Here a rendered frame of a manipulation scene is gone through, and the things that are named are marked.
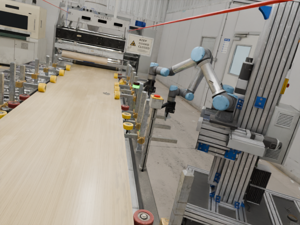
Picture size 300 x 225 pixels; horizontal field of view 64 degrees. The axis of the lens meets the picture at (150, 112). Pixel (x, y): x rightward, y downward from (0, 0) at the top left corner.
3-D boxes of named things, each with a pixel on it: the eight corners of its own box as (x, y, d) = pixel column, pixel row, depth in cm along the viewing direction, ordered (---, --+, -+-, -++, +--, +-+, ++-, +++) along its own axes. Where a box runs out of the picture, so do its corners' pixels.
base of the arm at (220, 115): (232, 119, 207) (235, 109, 204) (233, 124, 193) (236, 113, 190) (214, 115, 210) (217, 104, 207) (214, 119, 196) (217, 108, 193)
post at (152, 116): (144, 168, 168) (157, 106, 156) (145, 171, 164) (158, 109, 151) (138, 167, 167) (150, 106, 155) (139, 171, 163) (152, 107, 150)
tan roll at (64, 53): (134, 69, 460) (135, 62, 457) (135, 70, 448) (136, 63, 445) (56, 55, 432) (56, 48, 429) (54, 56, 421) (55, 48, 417)
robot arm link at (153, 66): (156, 63, 216) (148, 61, 220) (153, 76, 219) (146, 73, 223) (161, 64, 222) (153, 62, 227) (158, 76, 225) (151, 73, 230)
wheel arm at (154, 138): (175, 143, 199) (176, 138, 198) (176, 144, 196) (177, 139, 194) (123, 136, 190) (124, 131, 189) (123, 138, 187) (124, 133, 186)
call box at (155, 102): (158, 107, 157) (161, 96, 155) (160, 110, 151) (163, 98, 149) (148, 106, 156) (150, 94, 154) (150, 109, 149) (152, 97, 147)
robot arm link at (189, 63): (214, 47, 204) (168, 67, 234) (208, 45, 196) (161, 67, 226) (218, 60, 204) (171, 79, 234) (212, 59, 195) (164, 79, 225)
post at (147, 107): (139, 156, 193) (150, 98, 180) (139, 158, 190) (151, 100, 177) (135, 155, 193) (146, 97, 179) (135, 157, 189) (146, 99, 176)
